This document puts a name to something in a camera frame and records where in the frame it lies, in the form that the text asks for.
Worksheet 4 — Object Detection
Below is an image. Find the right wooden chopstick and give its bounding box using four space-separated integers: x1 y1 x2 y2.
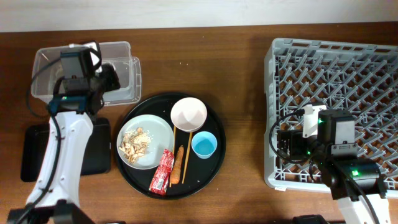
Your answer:
182 132 193 184

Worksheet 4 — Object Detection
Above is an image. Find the wooden chopstick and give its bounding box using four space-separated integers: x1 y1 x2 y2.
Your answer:
182 132 193 184
169 126 177 188

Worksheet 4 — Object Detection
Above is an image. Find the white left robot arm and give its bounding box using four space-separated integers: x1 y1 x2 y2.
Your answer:
7 41 121 223

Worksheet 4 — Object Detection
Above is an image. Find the peanut shells and rice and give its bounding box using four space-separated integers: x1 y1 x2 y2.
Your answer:
119 127 152 164

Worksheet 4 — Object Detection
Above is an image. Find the black rectangular tray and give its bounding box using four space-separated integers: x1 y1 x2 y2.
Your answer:
20 118 111 182

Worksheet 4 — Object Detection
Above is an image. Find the grey plate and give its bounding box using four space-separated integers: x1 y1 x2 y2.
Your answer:
116 114 174 170

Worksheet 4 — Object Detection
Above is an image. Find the red snack wrapper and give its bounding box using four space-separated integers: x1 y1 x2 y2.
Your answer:
149 149 174 196

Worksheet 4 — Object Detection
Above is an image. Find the round black serving tray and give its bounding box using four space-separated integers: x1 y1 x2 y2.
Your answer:
115 92 226 200

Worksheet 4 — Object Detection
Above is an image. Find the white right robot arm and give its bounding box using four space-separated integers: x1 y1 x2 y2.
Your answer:
269 110 391 223

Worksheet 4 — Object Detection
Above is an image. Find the orange carrot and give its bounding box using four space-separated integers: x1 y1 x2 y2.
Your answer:
170 145 184 185

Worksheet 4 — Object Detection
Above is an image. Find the clear plastic waste bin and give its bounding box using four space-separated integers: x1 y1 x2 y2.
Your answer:
30 41 142 106

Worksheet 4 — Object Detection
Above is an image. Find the grey dishwasher rack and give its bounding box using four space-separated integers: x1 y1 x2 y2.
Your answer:
264 38 397 198

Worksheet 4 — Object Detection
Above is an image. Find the light blue cup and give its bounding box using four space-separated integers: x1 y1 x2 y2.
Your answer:
192 131 218 159

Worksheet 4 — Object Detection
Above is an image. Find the left wooden chopstick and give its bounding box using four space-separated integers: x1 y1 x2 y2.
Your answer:
169 126 177 188

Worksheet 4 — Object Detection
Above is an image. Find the pink bowl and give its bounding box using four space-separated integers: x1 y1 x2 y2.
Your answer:
170 97 208 133

